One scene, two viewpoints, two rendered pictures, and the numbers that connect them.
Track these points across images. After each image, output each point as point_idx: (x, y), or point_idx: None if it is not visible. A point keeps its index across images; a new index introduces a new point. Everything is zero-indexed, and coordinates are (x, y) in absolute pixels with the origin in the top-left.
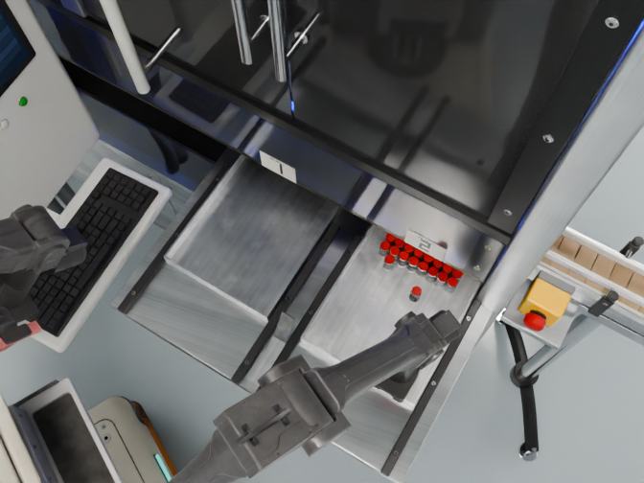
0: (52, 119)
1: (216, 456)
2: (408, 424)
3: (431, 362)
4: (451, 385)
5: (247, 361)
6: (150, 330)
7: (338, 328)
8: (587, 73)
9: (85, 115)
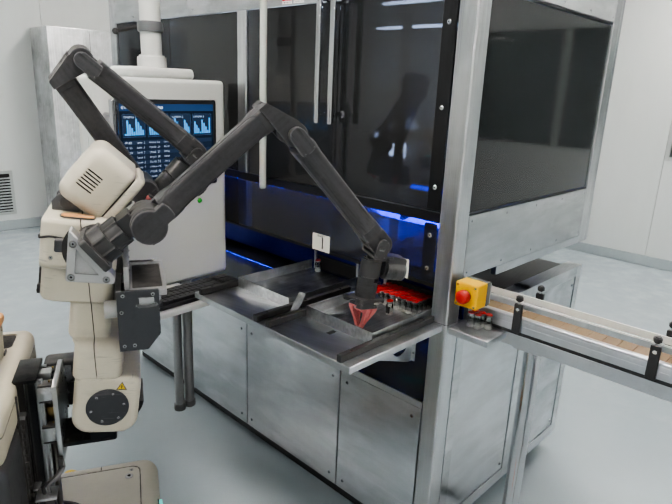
0: (207, 226)
1: (246, 116)
2: (365, 342)
3: (382, 259)
4: (403, 342)
5: (267, 311)
6: (213, 301)
7: (333, 315)
8: (447, 54)
9: (223, 245)
